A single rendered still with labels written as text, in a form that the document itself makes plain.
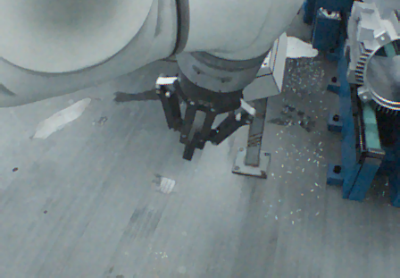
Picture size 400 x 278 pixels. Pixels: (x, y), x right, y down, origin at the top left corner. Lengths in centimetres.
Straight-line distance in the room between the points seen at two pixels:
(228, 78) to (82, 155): 51
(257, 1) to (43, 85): 14
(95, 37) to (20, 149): 70
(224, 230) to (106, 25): 51
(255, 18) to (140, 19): 10
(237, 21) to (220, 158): 52
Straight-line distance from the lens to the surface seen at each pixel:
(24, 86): 22
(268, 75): 52
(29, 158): 84
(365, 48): 69
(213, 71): 34
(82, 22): 17
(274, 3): 27
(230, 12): 25
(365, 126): 72
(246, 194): 70
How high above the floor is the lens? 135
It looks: 42 degrees down
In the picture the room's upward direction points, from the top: straight up
